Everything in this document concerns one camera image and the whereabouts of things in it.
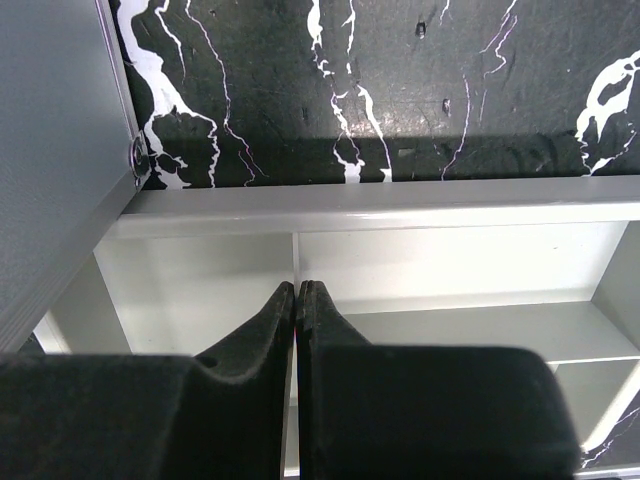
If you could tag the silver metal medicine case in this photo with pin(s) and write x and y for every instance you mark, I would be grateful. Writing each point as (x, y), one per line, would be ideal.
(67, 129)

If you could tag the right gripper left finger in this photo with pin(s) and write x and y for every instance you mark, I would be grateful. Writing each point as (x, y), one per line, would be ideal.
(220, 414)

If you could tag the grey plastic tray insert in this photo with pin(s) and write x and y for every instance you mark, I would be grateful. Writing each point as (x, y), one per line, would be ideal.
(547, 265)

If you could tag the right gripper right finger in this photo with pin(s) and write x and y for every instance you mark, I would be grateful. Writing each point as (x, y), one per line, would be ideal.
(372, 411)

